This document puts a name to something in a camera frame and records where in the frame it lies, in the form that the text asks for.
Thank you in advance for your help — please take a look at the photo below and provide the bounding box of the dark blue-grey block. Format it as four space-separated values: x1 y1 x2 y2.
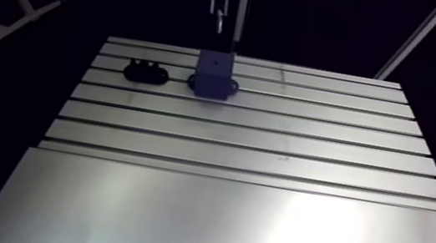
185 46 246 104

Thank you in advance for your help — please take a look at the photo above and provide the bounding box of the black oval holder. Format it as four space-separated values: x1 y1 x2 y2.
121 57 173 89

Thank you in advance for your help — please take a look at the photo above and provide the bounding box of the white upright post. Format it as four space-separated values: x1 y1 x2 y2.
231 0 249 55

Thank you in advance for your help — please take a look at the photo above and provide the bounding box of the pale slanted post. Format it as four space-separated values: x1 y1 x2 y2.
373 0 436 90

